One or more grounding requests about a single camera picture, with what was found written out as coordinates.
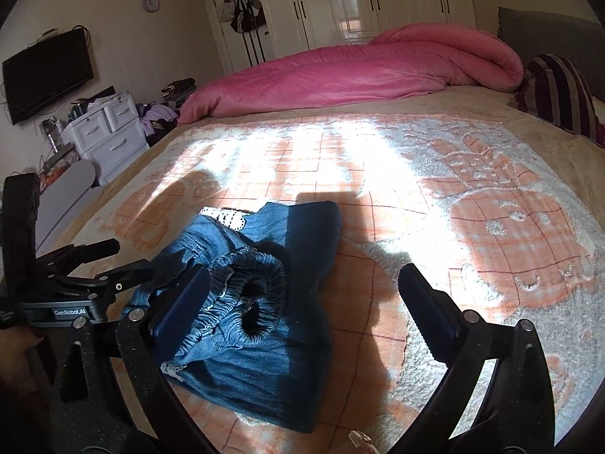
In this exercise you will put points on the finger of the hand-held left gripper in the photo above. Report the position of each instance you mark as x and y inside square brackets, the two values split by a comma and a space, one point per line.
[127, 280]
[85, 251]

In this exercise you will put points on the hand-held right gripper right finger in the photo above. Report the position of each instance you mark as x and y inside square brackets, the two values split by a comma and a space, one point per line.
[427, 310]

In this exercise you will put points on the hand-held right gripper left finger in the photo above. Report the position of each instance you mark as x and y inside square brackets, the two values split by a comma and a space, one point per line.
[182, 314]

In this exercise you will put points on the blue denim skirt with lace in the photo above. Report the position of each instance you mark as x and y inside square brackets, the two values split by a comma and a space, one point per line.
[264, 340]

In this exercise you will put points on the person's left hand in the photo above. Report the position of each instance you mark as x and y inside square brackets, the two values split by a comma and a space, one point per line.
[19, 354]

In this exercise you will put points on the person's right hand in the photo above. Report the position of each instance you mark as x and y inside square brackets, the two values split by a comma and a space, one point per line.
[364, 443]

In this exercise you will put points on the grey oval board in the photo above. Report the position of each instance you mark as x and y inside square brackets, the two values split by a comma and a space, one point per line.
[61, 198]

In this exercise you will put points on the white plastic drawer unit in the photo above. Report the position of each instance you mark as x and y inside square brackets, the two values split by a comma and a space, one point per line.
[113, 137]

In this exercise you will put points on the peach and white printed blanket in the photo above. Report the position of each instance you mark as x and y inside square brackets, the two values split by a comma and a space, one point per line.
[472, 198]

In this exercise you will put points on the purple clothes pile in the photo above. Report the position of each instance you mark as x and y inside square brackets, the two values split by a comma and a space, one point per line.
[158, 116]

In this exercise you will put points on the dark clothes pile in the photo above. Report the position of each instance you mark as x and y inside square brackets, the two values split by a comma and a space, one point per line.
[178, 89]

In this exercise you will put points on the pink duvet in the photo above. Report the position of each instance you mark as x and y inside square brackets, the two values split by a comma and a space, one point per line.
[359, 71]

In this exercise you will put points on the white room door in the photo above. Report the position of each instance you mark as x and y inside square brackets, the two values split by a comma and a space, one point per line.
[236, 52]

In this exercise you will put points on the striped purple pillow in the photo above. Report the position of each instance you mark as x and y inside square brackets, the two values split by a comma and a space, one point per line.
[562, 94]

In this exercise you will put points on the white hanging bag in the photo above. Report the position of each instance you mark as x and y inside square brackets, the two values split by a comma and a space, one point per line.
[227, 9]

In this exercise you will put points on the black striped hanging bag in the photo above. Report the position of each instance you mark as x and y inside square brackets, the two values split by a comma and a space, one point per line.
[243, 16]

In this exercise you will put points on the grey hanging bag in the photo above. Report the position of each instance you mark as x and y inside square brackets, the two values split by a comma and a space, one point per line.
[259, 12]

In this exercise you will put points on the grey upholstered headboard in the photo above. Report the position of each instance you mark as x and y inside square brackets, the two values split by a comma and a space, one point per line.
[543, 28]

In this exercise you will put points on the white wardrobe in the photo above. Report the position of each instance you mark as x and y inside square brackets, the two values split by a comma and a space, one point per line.
[378, 0]

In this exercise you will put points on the black wall television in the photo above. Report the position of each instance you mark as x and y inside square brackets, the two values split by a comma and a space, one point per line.
[47, 80]

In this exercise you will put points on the round wall clock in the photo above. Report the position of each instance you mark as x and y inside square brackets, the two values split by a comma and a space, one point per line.
[151, 3]

